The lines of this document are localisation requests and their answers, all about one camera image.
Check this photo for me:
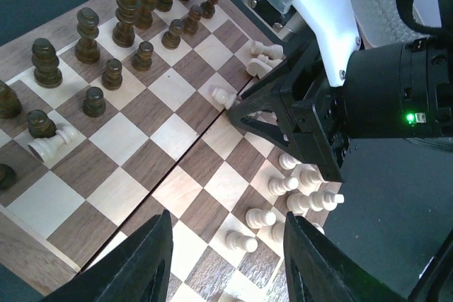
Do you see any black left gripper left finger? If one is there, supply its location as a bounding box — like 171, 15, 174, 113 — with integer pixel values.
42, 209, 173, 302

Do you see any dark chess pieces row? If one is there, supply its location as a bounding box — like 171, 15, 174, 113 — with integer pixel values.
1, 1, 237, 205

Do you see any light chess pieces pile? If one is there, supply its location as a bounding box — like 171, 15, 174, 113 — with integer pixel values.
27, 40, 346, 302

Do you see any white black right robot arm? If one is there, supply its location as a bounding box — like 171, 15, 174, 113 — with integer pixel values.
227, 0, 452, 182

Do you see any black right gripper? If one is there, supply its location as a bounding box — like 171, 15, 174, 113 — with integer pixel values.
228, 40, 350, 182

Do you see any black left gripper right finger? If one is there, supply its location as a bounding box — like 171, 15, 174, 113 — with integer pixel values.
283, 212, 406, 302

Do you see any wooden chess board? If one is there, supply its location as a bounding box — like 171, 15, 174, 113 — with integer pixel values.
0, 0, 343, 302

